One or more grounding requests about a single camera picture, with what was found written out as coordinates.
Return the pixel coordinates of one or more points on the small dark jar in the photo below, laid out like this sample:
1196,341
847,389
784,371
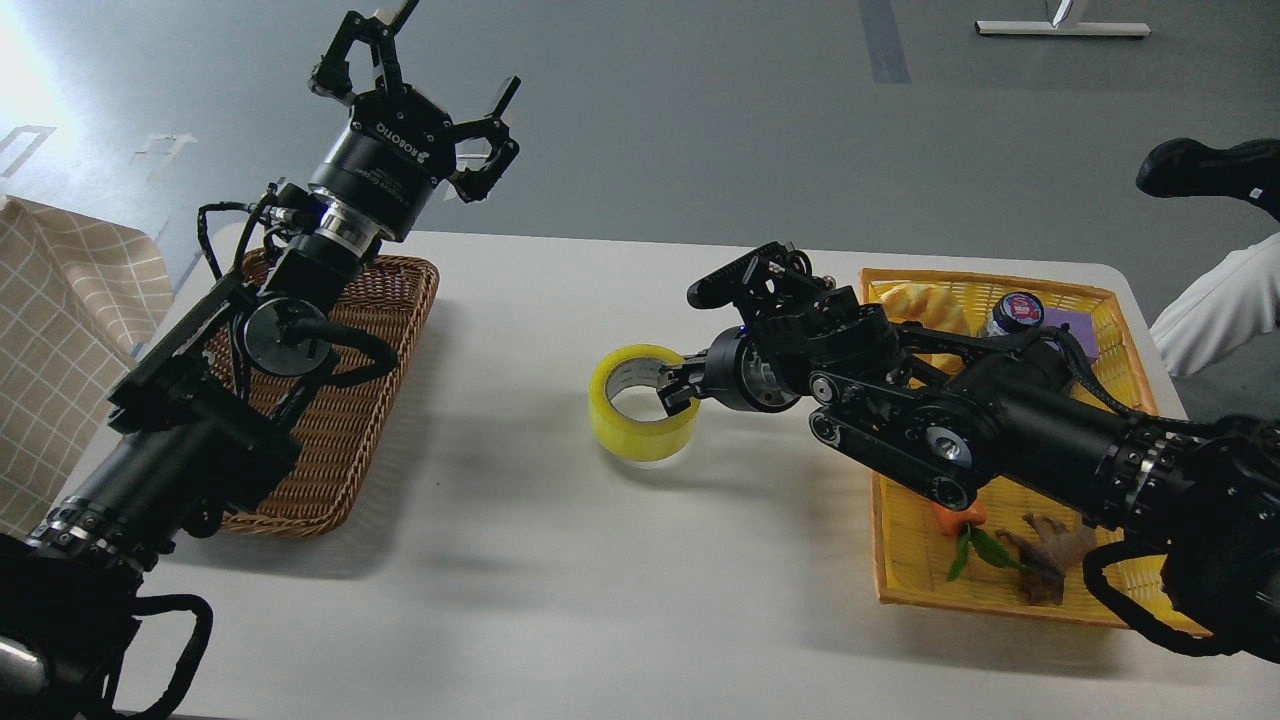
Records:
1014,313

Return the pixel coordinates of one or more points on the brown toy animal figure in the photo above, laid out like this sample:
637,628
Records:
1050,555

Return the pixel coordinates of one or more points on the purple block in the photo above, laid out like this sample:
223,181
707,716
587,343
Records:
1080,326

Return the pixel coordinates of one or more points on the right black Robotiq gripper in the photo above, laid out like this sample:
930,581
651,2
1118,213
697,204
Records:
731,372

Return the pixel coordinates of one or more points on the yellow tape roll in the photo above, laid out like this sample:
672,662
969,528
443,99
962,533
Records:
624,412

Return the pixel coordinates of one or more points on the brown wicker basket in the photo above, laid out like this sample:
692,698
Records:
341,429

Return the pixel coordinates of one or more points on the toy croissant bread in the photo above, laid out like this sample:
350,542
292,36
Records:
929,304

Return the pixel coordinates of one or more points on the white metal stand base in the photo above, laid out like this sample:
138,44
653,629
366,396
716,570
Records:
1065,20

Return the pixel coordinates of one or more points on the beige checkered cloth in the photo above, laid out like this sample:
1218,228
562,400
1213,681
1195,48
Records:
78,296

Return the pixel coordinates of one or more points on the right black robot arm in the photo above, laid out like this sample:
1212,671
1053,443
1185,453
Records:
942,414

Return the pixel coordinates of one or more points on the orange toy carrot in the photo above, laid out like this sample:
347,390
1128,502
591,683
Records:
965,529

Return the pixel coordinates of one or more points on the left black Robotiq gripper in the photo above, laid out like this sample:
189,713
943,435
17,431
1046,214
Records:
385,165

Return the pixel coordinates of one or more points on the black shoe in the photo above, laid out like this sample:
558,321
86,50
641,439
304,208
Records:
1182,168

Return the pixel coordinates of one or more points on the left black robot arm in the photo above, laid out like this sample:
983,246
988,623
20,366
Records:
207,417

